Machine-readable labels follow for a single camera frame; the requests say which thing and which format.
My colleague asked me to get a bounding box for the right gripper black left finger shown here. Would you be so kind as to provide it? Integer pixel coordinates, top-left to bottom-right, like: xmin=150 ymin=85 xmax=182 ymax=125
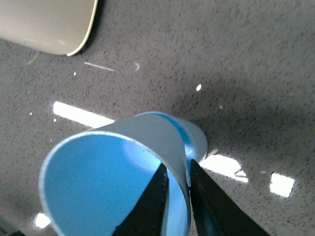
xmin=113 ymin=164 xmax=169 ymax=236

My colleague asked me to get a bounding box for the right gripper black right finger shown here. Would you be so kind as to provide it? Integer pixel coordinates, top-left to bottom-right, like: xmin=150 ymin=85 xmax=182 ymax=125
xmin=190 ymin=160 xmax=269 ymax=236

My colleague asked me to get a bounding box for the light blue plastic cup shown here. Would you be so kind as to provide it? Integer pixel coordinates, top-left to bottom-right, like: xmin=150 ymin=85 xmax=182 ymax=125
xmin=39 ymin=113 xmax=191 ymax=236

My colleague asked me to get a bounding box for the white two-slot toaster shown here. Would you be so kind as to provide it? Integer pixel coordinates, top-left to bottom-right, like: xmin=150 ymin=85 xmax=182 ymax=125
xmin=0 ymin=0 xmax=98 ymax=57

